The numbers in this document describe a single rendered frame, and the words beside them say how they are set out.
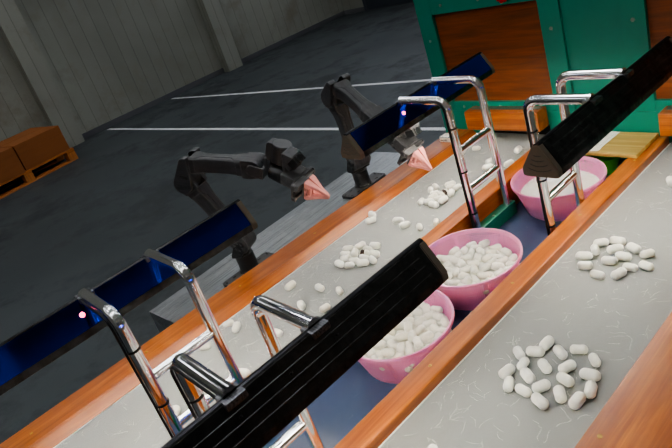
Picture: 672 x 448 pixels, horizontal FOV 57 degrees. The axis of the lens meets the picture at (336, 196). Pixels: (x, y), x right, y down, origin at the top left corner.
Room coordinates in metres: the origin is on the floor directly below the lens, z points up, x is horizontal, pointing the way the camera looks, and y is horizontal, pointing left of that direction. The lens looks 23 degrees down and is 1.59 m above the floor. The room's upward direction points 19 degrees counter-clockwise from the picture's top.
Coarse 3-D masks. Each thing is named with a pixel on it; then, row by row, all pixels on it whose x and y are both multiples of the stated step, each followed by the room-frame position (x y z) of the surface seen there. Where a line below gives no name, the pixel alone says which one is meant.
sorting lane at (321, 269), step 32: (448, 160) 2.02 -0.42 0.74; (480, 160) 1.93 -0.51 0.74; (416, 192) 1.85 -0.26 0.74; (384, 224) 1.71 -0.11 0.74; (416, 224) 1.64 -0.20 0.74; (320, 256) 1.64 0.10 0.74; (384, 256) 1.52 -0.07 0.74; (352, 288) 1.41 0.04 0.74; (256, 352) 1.27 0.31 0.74; (96, 416) 1.24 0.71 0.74; (128, 416) 1.20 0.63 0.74
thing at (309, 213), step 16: (384, 160) 2.42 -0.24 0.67; (352, 176) 2.36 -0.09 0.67; (336, 192) 2.25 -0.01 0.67; (304, 208) 2.20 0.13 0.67; (320, 208) 2.15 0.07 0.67; (336, 208) 2.10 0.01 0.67; (272, 224) 2.16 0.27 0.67; (288, 224) 2.11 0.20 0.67; (304, 224) 2.06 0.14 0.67; (256, 240) 2.07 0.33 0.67; (272, 240) 2.02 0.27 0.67; (288, 240) 1.98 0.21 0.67; (256, 256) 1.94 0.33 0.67; (208, 272) 1.94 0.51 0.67; (224, 272) 1.90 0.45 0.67; (208, 288) 1.82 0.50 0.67; (160, 304) 1.83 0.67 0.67; (176, 304) 1.79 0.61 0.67; (192, 304) 1.75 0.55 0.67; (160, 320) 1.76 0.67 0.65; (176, 320) 1.69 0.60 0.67
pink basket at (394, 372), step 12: (432, 300) 1.23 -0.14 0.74; (444, 300) 1.20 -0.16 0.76; (444, 312) 1.19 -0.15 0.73; (444, 336) 1.06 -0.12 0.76; (432, 348) 1.05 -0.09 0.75; (360, 360) 1.10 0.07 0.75; (372, 360) 1.06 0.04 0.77; (384, 360) 1.05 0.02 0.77; (396, 360) 1.04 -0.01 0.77; (408, 360) 1.04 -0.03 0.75; (420, 360) 1.05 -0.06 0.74; (372, 372) 1.10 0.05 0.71; (384, 372) 1.07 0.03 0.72; (396, 372) 1.06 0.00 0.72
